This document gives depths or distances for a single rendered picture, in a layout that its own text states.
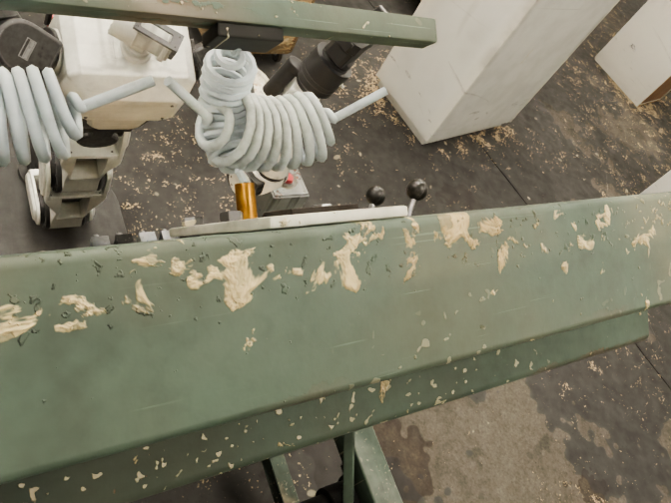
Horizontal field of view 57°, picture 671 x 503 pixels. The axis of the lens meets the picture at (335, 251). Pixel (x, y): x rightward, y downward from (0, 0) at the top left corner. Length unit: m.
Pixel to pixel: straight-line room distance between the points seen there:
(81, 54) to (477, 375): 0.96
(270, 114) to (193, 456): 0.30
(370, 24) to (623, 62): 5.52
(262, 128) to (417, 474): 2.30
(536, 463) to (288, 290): 2.77
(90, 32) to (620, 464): 2.96
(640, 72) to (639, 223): 5.37
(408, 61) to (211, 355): 3.49
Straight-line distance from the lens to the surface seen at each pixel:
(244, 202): 0.49
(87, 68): 1.32
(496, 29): 3.37
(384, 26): 0.51
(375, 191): 1.14
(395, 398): 0.67
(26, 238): 2.44
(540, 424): 3.17
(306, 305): 0.35
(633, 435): 3.59
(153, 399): 0.32
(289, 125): 0.50
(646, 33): 5.91
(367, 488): 1.65
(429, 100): 3.67
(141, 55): 1.31
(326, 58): 1.24
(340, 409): 0.63
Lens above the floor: 2.21
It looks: 48 degrees down
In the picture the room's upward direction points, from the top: 37 degrees clockwise
